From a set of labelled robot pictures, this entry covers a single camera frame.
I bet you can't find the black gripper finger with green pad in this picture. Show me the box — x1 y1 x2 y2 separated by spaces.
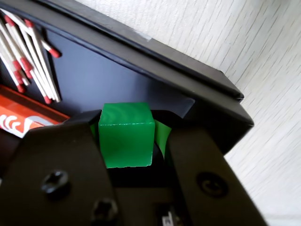
150 109 269 226
0 109 121 226

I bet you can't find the green wooden cube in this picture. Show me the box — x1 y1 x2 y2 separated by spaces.
98 102 156 169

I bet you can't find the orange matchbox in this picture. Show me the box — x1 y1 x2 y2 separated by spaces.
0 84 71 139

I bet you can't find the red-tipped wooden match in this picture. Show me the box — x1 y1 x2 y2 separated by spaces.
24 18 62 103
0 32 24 82
0 9 31 69
4 15 53 105
40 39 63 59
0 44 26 94
4 23 33 80

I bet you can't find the black box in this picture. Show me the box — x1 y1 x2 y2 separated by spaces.
0 0 255 186

